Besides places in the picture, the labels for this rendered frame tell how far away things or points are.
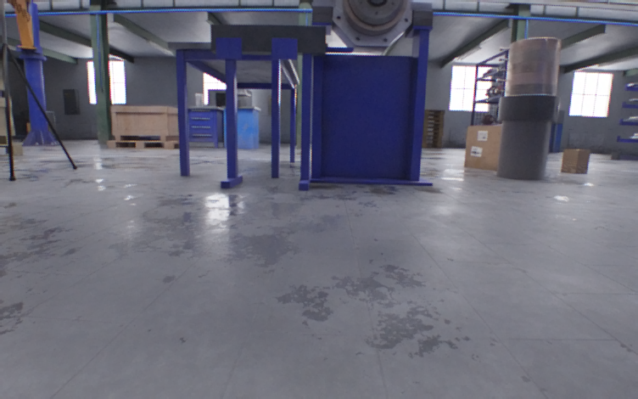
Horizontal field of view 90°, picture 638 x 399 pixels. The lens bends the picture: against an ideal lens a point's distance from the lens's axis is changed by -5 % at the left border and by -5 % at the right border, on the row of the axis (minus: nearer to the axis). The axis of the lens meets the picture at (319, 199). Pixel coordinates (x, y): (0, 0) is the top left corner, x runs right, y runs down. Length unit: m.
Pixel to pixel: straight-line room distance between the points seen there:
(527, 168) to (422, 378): 2.71
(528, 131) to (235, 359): 2.84
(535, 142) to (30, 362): 3.05
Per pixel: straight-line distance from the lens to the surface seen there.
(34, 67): 9.21
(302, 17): 8.40
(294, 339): 0.52
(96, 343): 0.58
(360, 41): 2.25
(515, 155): 3.08
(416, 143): 2.24
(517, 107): 3.06
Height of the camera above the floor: 0.29
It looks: 11 degrees down
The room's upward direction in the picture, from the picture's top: 1 degrees clockwise
